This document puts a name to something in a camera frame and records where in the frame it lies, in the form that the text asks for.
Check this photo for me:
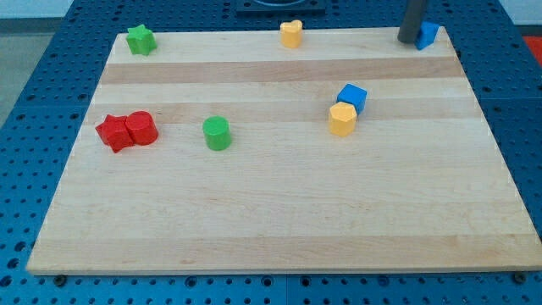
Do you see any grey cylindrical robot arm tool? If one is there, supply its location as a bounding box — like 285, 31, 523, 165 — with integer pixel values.
397, 0, 429, 44

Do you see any blue cube block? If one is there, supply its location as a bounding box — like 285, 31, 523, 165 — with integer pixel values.
336, 83, 368, 114

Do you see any light wooden board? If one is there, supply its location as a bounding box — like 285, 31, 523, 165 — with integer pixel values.
26, 27, 541, 275

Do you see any green cylinder block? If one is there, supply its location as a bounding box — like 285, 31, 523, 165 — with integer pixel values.
202, 116, 231, 151

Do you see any yellow hexagon block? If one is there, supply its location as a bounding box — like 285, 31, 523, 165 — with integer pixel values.
329, 102, 357, 136

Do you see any yellow heart block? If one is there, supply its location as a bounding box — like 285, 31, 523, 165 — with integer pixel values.
279, 19, 303, 48

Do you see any red cylinder block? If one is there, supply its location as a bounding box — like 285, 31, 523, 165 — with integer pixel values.
125, 111, 158, 146

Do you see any red star block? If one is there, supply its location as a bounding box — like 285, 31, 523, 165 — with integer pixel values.
95, 114, 135, 153

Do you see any green star block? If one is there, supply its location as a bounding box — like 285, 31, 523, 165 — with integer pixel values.
126, 24, 158, 56

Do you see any blue triangular block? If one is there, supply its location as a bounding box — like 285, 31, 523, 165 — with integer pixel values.
414, 21, 440, 50

